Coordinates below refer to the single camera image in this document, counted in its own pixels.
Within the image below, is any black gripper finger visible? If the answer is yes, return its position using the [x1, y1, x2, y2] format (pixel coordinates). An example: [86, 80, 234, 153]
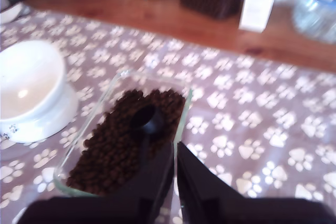
[110, 140, 175, 209]
[177, 142, 248, 209]

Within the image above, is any black plastic measuring spoon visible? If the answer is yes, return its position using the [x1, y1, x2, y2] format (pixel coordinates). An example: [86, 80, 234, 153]
[130, 104, 165, 168]

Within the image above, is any rectangular glass food container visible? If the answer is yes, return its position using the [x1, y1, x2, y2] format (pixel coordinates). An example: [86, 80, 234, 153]
[54, 69, 194, 198]

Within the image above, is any white paw print cat bowl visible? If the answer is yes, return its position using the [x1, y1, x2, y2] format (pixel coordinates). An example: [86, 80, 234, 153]
[0, 39, 79, 144]

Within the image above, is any grey paw print table mat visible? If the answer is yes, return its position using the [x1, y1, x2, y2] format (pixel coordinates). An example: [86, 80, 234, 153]
[0, 10, 336, 224]

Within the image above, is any white printed carton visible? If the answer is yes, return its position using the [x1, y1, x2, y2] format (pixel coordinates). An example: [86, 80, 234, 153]
[238, 0, 280, 32]

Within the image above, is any large blue label water bottle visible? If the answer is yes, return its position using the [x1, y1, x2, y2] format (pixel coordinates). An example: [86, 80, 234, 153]
[275, 0, 336, 42]

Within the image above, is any small white dish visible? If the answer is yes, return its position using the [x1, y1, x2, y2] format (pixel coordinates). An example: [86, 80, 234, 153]
[0, 2, 26, 24]

